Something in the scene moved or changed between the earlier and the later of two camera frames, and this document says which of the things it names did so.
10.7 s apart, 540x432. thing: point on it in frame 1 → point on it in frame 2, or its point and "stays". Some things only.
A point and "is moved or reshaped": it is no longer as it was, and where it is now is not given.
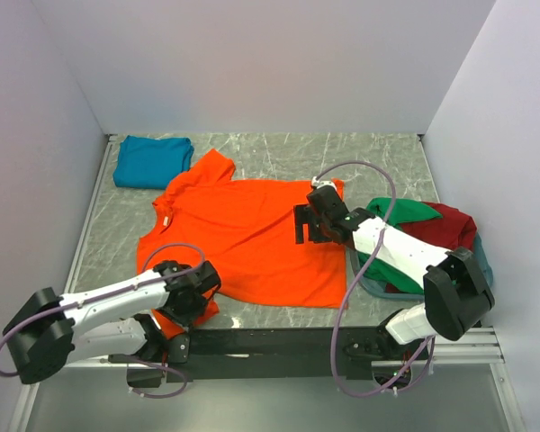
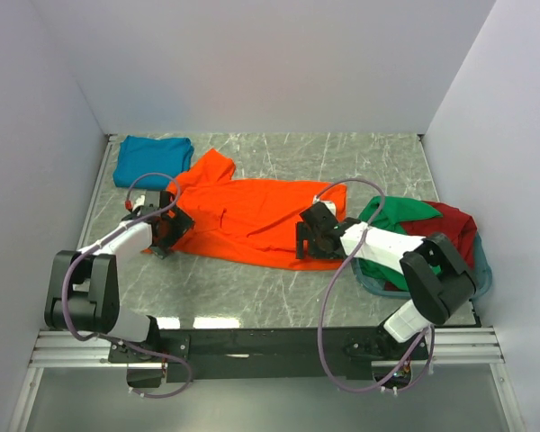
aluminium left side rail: [78, 255] stays
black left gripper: [199, 304] → [180, 223]
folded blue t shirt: [152, 162] stays
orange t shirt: [213, 238] is moved or reshaped
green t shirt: [404, 210] stays
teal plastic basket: [481, 256] stays
